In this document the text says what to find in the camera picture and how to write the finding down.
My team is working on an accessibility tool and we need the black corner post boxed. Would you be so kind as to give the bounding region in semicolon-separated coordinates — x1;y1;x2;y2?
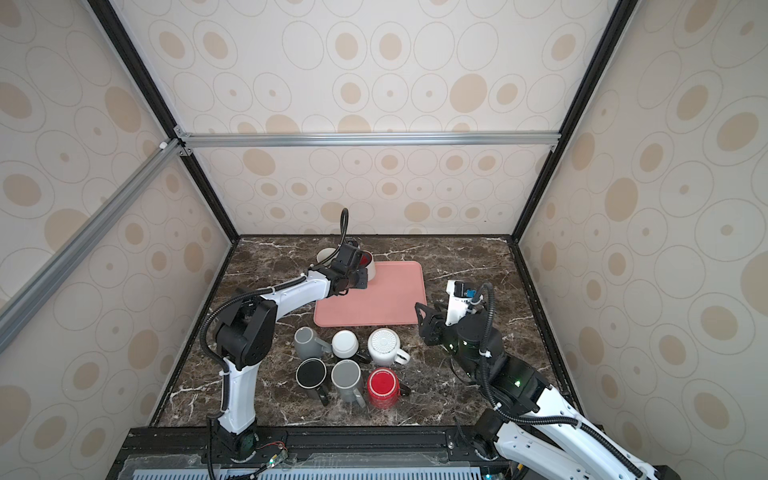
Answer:
511;0;638;245
86;0;240;243

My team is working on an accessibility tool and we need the left black corner post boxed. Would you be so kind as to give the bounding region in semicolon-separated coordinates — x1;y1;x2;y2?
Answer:
86;0;240;243

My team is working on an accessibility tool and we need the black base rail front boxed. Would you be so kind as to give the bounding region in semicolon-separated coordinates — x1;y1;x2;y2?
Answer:
107;426;528;479

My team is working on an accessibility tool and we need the right black corner post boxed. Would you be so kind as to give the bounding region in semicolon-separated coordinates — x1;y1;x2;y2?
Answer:
511;0;638;245

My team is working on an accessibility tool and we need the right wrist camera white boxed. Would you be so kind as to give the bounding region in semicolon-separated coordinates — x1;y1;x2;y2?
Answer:
445;280;482;326

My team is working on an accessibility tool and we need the grey mug front row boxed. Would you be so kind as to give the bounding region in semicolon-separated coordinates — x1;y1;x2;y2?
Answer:
331;359;367;409

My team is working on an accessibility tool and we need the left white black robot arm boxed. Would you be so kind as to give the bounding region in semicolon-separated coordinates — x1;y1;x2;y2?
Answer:
199;240;373;456

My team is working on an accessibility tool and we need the cream mug red inside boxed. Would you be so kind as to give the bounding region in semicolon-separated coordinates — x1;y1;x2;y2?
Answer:
359;251;376;281

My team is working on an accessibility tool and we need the grey mug back row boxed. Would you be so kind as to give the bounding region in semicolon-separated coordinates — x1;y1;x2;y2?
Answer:
293;327;333;361

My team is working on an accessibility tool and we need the pink rectangular tray mat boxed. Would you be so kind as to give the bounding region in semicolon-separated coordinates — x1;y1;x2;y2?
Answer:
314;261;426;328

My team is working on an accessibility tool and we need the grey mug row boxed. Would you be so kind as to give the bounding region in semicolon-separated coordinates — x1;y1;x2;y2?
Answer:
331;359;367;409
293;327;333;361

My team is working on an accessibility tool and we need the black mug white rim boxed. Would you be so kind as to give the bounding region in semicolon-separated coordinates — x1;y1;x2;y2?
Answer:
295;358;331;406

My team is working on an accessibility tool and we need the left slanted aluminium bar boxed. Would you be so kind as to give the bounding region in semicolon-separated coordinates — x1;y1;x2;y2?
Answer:
1;138;181;350

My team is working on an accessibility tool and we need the white mug black handle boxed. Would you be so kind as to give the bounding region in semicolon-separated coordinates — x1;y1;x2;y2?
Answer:
331;330;371;364

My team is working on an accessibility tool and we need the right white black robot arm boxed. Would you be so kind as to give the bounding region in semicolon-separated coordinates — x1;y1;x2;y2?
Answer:
415;302;679;479

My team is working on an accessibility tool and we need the pale pink mug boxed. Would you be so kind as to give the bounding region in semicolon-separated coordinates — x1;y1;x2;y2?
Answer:
315;247;338;267

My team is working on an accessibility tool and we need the white ribbed-bottom mug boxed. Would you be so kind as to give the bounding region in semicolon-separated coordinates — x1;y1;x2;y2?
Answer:
367;328;411;367

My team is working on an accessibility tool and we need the horizontal aluminium frame bar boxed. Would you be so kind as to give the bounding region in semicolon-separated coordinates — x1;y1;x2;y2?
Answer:
181;131;560;148

